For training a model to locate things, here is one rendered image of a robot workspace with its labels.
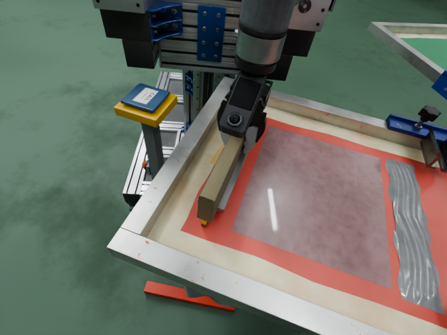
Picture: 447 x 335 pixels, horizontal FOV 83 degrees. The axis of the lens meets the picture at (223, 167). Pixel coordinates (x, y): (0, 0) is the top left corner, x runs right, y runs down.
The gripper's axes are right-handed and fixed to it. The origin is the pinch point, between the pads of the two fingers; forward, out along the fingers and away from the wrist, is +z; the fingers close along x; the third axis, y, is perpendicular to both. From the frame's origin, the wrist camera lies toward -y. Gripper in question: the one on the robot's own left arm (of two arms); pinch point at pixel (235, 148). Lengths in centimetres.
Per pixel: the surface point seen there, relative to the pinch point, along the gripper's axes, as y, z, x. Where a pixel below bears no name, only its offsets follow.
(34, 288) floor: -31, 102, 78
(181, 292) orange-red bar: -9, 96, 10
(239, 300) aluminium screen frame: -28.4, 1.7, -9.9
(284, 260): -18.3, 5.1, -15.9
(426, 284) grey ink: -13.2, 4.4, -40.9
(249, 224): -13.9, 5.1, -8.0
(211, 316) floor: -13, 100, -7
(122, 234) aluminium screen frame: -25.9, 1.9, 11.5
